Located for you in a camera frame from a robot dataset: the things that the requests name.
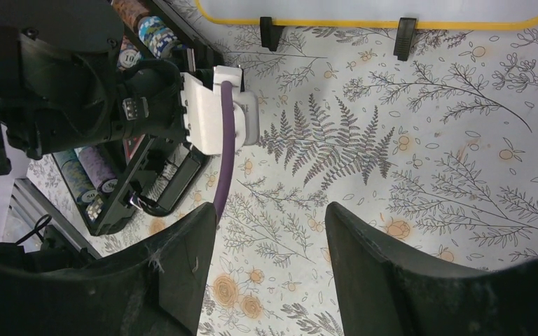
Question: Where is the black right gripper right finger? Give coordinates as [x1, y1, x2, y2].
[325, 202, 538, 335]

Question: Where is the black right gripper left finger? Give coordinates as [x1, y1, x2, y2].
[0, 203, 216, 335]

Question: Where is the yellow framed whiteboard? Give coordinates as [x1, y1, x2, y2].
[195, 0, 538, 30]

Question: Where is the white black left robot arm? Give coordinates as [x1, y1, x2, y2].
[0, 1, 181, 176]

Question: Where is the black whiteboard foot clip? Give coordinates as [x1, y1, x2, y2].
[259, 17, 285, 52]
[393, 17, 418, 62]

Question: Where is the black poker chip case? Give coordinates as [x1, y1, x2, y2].
[54, 1, 225, 237]

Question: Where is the floral patterned table mat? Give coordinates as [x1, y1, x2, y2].
[27, 0, 538, 336]

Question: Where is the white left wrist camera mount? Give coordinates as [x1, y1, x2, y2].
[180, 65, 260, 155]

